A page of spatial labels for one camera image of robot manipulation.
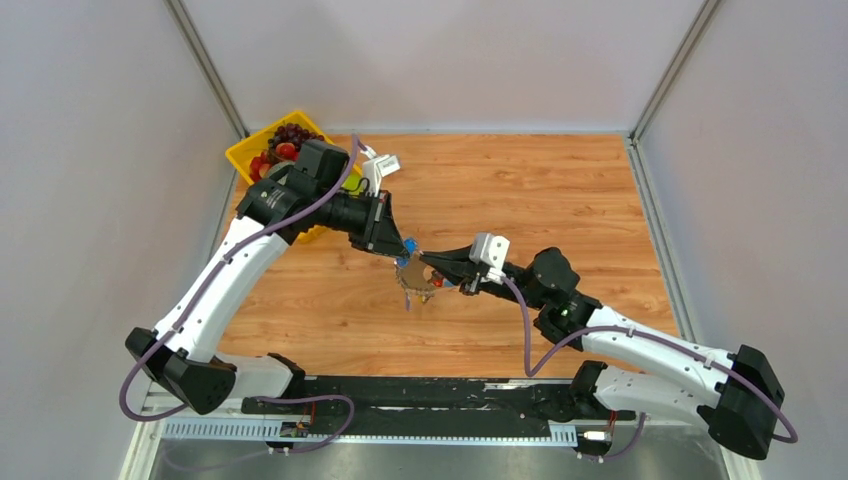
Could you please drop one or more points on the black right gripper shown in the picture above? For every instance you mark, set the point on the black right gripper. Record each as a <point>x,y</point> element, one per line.
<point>458,268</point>

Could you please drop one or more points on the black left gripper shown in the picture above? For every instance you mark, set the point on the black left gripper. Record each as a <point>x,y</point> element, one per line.
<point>390,242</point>

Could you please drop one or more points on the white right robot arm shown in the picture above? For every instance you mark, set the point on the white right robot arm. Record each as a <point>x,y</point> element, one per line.
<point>735,396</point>

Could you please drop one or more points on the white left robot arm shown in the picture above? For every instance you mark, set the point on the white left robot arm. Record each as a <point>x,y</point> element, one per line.
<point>180,354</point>

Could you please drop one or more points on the purple grape bunch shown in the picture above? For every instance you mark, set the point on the purple grape bunch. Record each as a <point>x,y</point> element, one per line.
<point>294,134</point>

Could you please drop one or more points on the yellow plastic fruit bin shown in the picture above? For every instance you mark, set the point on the yellow plastic fruit bin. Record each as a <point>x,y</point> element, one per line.
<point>248,156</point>

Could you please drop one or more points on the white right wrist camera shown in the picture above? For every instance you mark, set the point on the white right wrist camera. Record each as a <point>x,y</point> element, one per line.
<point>490,250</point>

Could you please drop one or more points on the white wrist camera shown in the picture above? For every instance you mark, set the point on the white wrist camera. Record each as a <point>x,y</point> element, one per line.
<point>377,167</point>
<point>490,250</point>

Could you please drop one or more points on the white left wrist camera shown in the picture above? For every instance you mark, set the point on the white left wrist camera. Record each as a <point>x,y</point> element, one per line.
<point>377,167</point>

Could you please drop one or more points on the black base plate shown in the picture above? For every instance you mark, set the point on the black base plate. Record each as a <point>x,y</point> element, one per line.
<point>428,406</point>

